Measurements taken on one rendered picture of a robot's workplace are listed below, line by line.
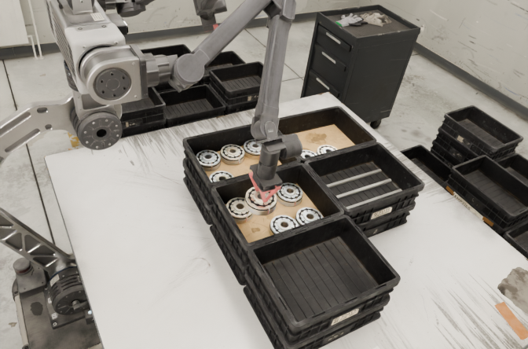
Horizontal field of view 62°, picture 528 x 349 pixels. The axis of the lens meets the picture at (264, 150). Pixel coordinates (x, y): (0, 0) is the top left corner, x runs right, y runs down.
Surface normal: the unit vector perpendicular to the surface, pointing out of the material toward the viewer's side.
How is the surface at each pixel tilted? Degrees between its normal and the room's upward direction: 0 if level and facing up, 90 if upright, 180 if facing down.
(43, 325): 0
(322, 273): 0
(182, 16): 90
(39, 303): 0
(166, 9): 90
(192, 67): 47
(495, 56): 90
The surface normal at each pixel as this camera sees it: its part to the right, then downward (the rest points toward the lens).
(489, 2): -0.86, 0.24
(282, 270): 0.11, -0.77
